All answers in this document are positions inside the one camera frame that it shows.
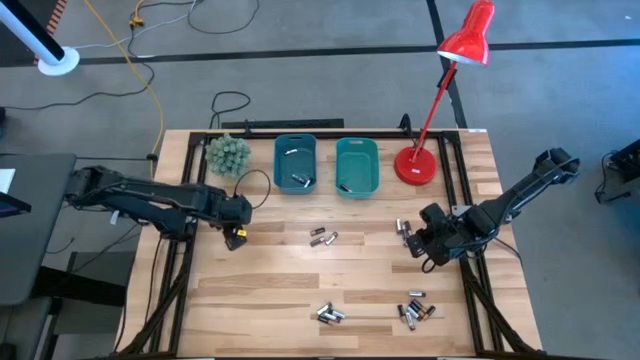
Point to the blue plastic bin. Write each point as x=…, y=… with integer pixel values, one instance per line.
x=295, y=165

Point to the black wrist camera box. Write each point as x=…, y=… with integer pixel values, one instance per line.
x=234, y=243
x=434, y=214

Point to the dark grey desk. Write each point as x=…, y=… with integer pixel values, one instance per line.
x=40, y=235

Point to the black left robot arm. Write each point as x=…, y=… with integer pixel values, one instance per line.
x=150, y=195

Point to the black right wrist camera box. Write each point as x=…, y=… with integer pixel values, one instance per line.
x=434, y=214

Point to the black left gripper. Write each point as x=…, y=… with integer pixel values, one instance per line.
x=235, y=210

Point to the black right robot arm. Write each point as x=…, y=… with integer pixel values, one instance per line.
x=520, y=192

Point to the white paper sheet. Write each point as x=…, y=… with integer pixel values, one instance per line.
x=6, y=181

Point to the black clamp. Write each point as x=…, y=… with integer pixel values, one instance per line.
x=406, y=125

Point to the white pole with round base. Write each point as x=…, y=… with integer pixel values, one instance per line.
x=59, y=62

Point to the black aluminium table frame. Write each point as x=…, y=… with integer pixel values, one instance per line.
x=325, y=135

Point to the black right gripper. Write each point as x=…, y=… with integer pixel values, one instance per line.
x=445, y=242

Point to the orange black striped tape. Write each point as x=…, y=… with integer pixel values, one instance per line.
x=59, y=7

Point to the black and copper AA battery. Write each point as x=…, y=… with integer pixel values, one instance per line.
x=346, y=188
x=401, y=312
x=405, y=241
x=317, y=242
x=325, y=321
x=429, y=312
x=317, y=232
x=419, y=306
x=407, y=229

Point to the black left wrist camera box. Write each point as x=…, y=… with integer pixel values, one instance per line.
x=234, y=243

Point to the black equipment box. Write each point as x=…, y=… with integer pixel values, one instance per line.
x=627, y=165

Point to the green succulent in patterned pot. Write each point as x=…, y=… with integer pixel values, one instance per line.
x=227, y=155

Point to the yellow power plug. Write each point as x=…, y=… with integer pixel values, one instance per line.
x=136, y=22

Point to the red desk lamp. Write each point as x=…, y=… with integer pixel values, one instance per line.
x=415, y=167

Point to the yellow tape tag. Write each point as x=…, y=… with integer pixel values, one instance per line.
x=242, y=233

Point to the silver and black AA battery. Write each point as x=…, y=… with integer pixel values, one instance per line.
x=299, y=177
x=399, y=226
x=413, y=311
x=411, y=322
x=417, y=294
x=337, y=312
x=324, y=308
x=327, y=316
x=308, y=182
x=291, y=152
x=338, y=318
x=331, y=238

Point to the green plastic bin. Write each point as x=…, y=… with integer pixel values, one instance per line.
x=357, y=167

